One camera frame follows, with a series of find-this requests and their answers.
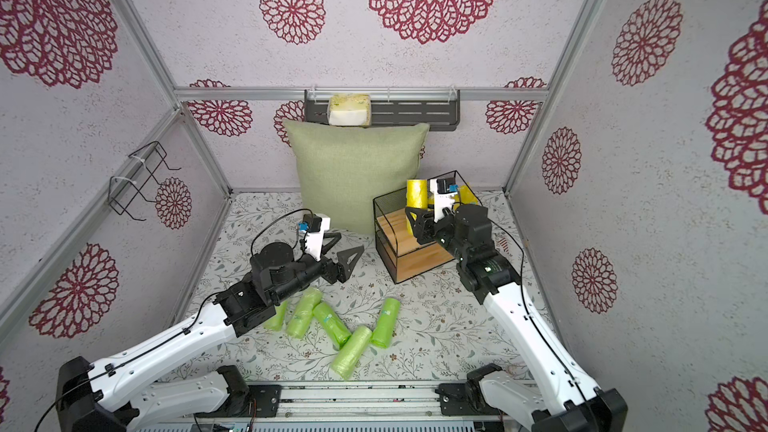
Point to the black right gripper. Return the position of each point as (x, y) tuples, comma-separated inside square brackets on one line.
[(425, 227)]

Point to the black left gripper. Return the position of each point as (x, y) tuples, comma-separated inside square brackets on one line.
[(342, 270)]

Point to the yellow roll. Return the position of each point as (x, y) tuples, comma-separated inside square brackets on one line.
[(416, 198), (466, 196)]

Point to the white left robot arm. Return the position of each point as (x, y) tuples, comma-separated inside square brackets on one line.
[(124, 392)]

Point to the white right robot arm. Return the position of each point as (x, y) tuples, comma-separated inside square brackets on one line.
[(565, 397)]

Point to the green roll middle diagonal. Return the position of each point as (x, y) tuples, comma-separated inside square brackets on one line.
[(331, 323)]

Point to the green roll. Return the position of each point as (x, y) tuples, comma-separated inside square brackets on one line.
[(276, 322), (303, 314), (384, 330), (349, 355)]

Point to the green cushion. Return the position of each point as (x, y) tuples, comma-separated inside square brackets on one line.
[(342, 169)]

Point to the green roll right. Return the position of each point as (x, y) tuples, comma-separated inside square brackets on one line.
[(384, 330)]

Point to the green roll far left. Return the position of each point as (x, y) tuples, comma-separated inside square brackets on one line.
[(276, 322)]

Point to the green roll front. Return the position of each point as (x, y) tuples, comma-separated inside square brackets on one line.
[(349, 355)]

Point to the white yellow sponge pack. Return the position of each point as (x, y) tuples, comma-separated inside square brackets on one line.
[(349, 110)]

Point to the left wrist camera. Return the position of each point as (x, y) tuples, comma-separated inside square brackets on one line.
[(312, 230)]

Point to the grey wall rack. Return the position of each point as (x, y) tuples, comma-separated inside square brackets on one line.
[(441, 114)]

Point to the metal base rail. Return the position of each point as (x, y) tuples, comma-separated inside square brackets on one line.
[(363, 406)]

